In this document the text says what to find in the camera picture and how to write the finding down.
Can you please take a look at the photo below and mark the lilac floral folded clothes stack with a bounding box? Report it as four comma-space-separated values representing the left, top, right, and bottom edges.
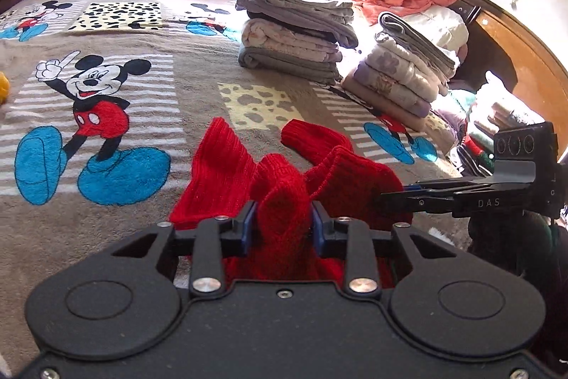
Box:
341, 7, 469, 132

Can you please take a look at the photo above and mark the yellow object at bed edge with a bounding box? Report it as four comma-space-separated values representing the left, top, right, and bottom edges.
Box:
0, 72, 11, 105

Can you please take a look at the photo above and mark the wooden bed headboard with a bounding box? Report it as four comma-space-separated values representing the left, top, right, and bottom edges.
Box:
450, 0, 567, 146

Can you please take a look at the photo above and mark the red knit sweater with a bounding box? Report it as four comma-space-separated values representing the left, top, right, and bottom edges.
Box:
169, 117, 412, 283

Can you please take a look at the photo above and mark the grey folded clothes stack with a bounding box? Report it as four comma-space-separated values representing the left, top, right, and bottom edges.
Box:
235, 0, 359, 85

